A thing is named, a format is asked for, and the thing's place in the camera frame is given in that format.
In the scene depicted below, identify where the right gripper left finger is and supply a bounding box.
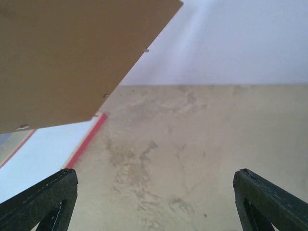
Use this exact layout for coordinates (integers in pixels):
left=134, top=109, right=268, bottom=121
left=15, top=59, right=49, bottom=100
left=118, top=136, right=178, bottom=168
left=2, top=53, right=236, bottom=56
left=0, top=168, right=78, bottom=231

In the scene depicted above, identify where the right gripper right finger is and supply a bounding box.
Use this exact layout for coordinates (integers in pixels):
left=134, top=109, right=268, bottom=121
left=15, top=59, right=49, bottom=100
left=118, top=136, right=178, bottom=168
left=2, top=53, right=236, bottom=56
left=233, top=168, right=308, bottom=231

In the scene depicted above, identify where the pink picture frame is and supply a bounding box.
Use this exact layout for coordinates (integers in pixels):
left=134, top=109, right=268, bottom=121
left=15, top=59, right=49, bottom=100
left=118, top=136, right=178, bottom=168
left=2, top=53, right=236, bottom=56
left=0, top=112, right=109, bottom=170

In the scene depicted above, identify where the brown cardboard backing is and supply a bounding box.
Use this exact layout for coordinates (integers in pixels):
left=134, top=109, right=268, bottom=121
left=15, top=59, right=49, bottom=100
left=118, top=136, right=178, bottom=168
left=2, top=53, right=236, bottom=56
left=0, top=0, right=183, bottom=133

